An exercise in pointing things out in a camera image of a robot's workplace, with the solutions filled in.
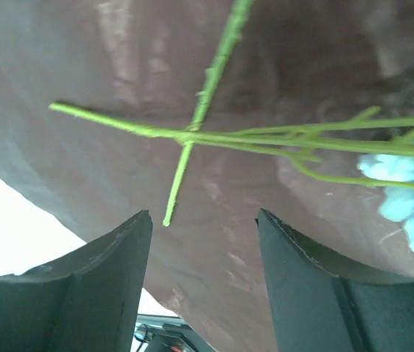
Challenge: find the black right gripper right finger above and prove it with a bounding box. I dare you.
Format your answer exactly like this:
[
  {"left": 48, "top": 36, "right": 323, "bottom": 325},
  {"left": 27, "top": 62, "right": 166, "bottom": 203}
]
[{"left": 256, "top": 209, "right": 414, "bottom": 351}]

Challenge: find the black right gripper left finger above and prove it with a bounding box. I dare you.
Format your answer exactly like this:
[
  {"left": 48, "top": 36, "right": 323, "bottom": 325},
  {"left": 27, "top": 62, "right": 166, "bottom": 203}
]
[{"left": 0, "top": 210, "right": 152, "bottom": 351}]

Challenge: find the blue hydrangea flower stem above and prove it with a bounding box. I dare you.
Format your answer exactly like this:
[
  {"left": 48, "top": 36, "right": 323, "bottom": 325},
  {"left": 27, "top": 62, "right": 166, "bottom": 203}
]
[{"left": 48, "top": 101, "right": 414, "bottom": 263}]

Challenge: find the pink blossom flower stem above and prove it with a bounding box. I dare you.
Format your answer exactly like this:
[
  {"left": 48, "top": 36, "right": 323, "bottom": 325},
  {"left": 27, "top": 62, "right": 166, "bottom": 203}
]
[{"left": 162, "top": 0, "right": 253, "bottom": 227}]

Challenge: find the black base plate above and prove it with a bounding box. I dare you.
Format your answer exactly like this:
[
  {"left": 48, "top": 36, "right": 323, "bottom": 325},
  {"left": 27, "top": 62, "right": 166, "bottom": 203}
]
[{"left": 131, "top": 314, "right": 215, "bottom": 352}]

